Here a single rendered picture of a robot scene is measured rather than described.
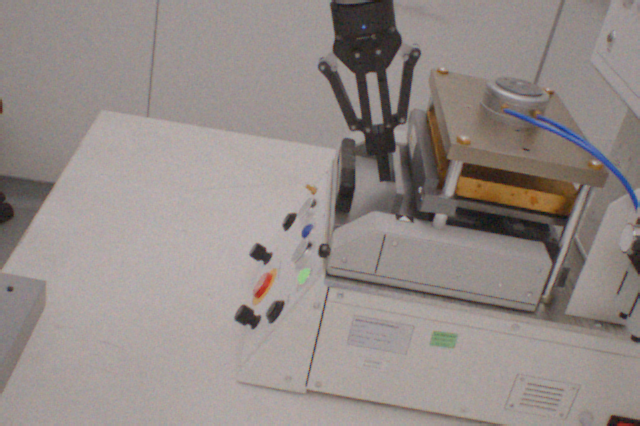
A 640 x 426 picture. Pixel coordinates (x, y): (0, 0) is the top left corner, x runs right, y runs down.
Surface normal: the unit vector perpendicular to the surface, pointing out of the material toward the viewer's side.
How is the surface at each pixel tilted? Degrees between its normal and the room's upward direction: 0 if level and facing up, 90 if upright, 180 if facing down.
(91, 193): 0
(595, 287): 90
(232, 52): 90
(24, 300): 3
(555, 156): 0
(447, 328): 90
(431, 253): 90
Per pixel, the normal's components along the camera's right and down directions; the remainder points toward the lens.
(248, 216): 0.18, -0.87
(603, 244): -0.04, 0.47
